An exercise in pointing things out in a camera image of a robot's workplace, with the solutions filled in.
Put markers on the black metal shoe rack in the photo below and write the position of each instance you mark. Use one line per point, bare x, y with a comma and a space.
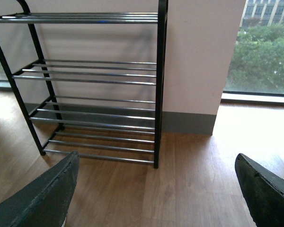
46, 121

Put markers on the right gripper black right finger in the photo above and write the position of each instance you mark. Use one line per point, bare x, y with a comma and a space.
262, 190

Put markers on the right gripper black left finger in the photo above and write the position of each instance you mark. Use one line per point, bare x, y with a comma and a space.
45, 201

